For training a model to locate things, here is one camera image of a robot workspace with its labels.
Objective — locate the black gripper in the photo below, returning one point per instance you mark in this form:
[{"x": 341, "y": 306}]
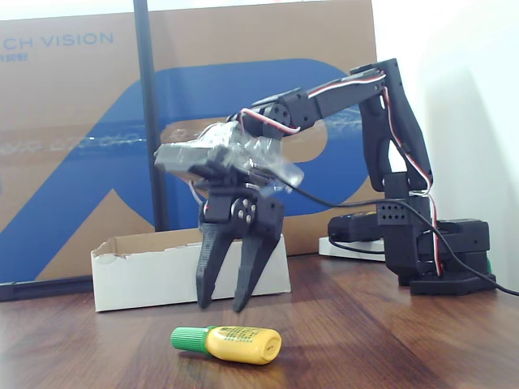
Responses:
[{"x": 265, "y": 215}]

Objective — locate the yellow bottle with green cap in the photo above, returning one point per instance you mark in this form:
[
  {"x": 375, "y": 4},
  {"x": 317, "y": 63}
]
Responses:
[{"x": 243, "y": 344}]

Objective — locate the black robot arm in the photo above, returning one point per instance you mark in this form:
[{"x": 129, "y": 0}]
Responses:
[{"x": 405, "y": 121}]

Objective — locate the white open cardboard box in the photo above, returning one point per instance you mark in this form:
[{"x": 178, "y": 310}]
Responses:
[{"x": 142, "y": 279}]

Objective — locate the webcam wrapped in clear tape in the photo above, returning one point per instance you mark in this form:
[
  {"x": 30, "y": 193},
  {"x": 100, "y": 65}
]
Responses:
[{"x": 178, "y": 156}]

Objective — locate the black power adapter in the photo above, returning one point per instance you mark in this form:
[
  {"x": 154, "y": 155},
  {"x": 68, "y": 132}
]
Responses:
[{"x": 348, "y": 227}]

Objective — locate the white power strip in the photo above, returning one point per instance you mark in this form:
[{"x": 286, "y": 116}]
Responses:
[{"x": 365, "y": 257}]

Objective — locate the black metal pole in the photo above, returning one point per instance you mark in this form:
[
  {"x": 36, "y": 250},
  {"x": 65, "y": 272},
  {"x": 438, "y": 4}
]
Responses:
[{"x": 148, "y": 101}]

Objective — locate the large brown blue-printed carton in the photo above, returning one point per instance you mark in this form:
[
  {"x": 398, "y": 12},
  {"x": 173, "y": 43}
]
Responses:
[{"x": 61, "y": 101}]

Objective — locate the small green clamp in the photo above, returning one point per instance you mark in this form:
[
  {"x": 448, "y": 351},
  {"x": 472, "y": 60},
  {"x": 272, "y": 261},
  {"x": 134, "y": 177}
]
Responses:
[{"x": 489, "y": 266}]

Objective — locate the black metal rail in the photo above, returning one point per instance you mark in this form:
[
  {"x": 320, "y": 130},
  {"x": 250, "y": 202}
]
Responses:
[{"x": 40, "y": 288}]

